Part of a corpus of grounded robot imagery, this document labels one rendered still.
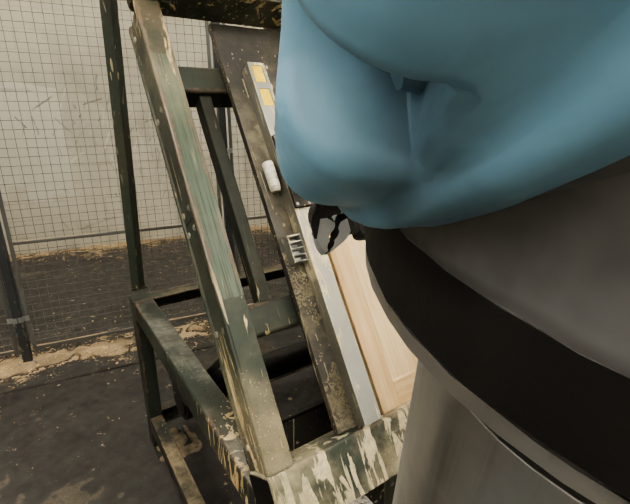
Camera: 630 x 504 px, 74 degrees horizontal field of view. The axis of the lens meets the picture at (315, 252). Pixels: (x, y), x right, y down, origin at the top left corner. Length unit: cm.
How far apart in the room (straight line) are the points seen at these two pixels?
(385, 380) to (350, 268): 29
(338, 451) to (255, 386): 23
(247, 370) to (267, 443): 14
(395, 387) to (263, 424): 36
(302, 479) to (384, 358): 35
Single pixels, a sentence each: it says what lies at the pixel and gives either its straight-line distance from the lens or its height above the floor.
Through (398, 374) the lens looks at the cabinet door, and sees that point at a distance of 112.
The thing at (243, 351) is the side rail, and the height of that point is 111.
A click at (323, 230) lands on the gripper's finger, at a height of 140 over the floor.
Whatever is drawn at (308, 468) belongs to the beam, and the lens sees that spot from 95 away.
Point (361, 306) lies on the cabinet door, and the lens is 108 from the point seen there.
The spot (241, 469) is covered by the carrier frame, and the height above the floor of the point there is 79.
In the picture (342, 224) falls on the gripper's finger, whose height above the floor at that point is 141.
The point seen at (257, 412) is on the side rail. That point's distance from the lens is 89.
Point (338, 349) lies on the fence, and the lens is 101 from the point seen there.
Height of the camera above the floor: 157
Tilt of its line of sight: 18 degrees down
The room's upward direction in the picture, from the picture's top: straight up
